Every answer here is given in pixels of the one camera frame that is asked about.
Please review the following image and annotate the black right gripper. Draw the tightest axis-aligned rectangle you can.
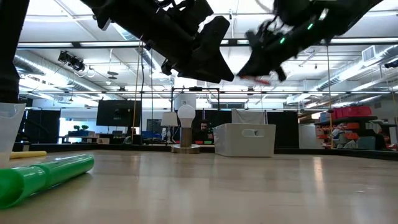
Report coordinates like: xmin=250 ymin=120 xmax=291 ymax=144
xmin=238 ymin=9 xmax=327 ymax=83

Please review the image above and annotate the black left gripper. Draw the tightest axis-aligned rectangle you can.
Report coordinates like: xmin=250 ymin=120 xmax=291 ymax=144
xmin=80 ymin=0 xmax=234 ymax=84

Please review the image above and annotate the thin red highlighter pen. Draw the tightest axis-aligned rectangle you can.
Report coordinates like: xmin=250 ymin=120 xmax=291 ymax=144
xmin=241 ymin=73 xmax=272 ymax=86

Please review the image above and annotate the thin yellow highlighter pen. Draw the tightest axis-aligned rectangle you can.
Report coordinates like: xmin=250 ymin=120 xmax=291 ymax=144
xmin=9 ymin=150 xmax=48 ymax=160

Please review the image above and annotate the green highlighter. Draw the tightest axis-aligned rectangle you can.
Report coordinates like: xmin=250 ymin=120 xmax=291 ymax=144
xmin=0 ymin=154 xmax=95 ymax=210

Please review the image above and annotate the bulb lamp on metal base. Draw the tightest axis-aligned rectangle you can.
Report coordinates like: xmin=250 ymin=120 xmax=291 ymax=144
xmin=171 ymin=104 xmax=201 ymax=154

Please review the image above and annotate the black partition panel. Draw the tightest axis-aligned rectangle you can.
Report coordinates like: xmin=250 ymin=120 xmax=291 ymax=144
xmin=266 ymin=110 xmax=300 ymax=149
xmin=24 ymin=108 xmax=62 ymax=145

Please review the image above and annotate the person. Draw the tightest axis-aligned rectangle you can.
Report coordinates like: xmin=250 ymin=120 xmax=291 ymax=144
xmin=192 ymin=119 xmax=215 ymax=144

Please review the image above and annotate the shaded table lamp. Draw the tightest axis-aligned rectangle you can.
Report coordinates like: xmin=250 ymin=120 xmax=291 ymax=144
xmin=160 ymin=111 xmax=179 ymax=145

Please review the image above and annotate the grey plastic bin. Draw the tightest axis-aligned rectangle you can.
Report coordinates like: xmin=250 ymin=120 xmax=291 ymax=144
xmin=213 ymin=123 xmax=277 ymax=158

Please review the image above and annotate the shelf with red bins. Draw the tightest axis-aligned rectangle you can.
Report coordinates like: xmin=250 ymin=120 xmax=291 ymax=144
xmin=313 ymin=105 xmax=398 ymax=151

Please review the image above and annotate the clear plastic container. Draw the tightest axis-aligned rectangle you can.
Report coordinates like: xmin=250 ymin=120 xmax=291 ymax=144
xmin=0 ymin=102 xmax=27 ymax=164

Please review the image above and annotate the black station frame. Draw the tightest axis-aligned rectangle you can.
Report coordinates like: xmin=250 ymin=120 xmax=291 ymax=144
xmin=170 ymin=86 xmax=221 ymax=111

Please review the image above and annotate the black wall screen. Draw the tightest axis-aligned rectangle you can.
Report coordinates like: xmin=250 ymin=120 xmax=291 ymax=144
xmin=96 ymin=100 xmax=142 ymax=128

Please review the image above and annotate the black ceiling-mounted camera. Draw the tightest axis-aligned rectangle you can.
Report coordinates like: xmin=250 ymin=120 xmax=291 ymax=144
xmin=57 ymin=49 xmax=87 ymax=73

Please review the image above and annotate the silver ventilation duct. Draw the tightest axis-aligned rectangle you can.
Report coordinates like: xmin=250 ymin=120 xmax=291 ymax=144
xmin=14 ymin=54 xmax=103 ymax=94

